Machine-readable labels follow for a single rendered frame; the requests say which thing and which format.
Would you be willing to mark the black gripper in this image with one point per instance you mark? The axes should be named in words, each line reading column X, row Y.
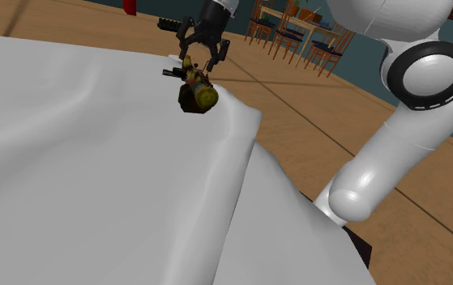
column 209, row 21

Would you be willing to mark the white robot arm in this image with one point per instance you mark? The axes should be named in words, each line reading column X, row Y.
column 400, row 142

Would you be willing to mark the black ribbed bar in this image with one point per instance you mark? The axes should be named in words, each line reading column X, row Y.
column 169, row 24

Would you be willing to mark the yellow brown toy figure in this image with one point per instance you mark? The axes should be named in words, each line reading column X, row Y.
column 199, row 92

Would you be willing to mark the wooden chair with dark seat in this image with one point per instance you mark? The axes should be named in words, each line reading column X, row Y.
column 286, row 39
column 258, row 27
column 321, row 48
column 334, row 55

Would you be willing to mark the red block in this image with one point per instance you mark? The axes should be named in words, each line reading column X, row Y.
column 130, row 6

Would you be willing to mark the pale wooden dining table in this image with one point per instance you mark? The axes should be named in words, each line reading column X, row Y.
column 286, row 18

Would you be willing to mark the bed with grey sheet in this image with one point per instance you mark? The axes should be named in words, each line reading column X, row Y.
column 91, row 165

